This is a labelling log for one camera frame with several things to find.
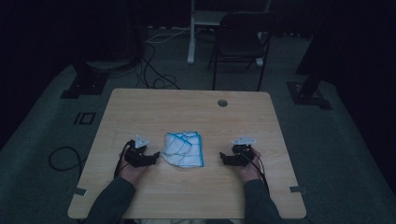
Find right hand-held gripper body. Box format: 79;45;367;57
231;135;258;167

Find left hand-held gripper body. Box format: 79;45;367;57
124;133;153;169

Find white cloth with blue trim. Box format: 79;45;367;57
161;131;205;169

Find person's left hand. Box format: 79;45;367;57
120;156;148;187

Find person's right hand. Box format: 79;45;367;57
238;147;264;184

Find black stand with square base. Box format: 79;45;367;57
60;61;110;100
286;0;340;111

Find grey round stand base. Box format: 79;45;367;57
85;59;138;72

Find black folding chair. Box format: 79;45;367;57
207;11;282;92

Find left hand-held gripper black cable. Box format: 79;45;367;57
113;140;134;179

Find hand-held gripper black cable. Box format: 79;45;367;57
113;140;134;179
245;151;271;196

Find right hand-held gripper black cable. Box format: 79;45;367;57
245;151;271;196

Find tangled black floor cables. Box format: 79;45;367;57
134;42;182;91

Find white floor cable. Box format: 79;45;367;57
145;27;191;44

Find white desk frame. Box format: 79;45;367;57
187;0;273;67

